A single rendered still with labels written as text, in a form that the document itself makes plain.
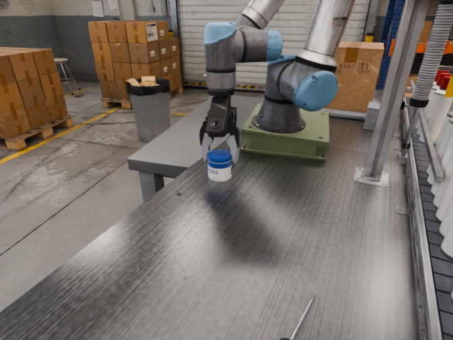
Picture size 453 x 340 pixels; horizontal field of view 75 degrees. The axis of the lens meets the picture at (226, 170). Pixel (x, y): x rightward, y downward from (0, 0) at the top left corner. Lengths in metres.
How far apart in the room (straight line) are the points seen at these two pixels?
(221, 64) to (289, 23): 4.48
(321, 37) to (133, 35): 3.66
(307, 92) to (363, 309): 0.53
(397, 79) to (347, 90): 0.64
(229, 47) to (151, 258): 0.49
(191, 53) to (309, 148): 4.81
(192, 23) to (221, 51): 4.87
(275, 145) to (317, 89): 0.24
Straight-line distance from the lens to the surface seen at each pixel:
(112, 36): 4.53
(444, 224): 0.68
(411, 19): 0.84
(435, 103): 1.10
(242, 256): 0.60
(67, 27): 7.19
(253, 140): 1.00
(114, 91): 4.69
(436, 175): 0.73
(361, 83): 1.47
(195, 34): 5.59
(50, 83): 3.97
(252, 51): 0.77
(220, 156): 0.82
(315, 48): 0.86
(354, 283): 0.60
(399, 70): 0.85
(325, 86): 0.86
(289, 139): 0.97
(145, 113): 3.18
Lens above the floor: 1.25
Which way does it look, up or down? 28 degrees down
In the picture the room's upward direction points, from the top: straight up
